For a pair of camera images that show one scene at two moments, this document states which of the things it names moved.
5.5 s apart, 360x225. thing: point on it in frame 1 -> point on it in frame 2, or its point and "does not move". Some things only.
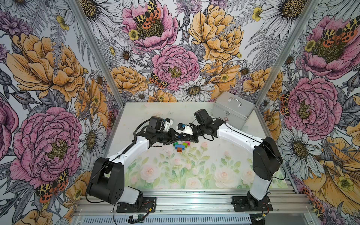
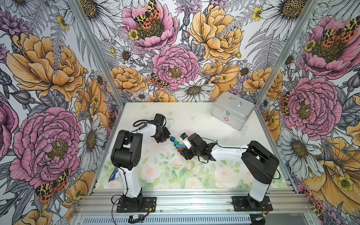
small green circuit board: (136, 216) does not move
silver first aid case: (234, 109) does not move
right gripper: (195, 139) -> (186, 154)
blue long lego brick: (179, 146) does not move
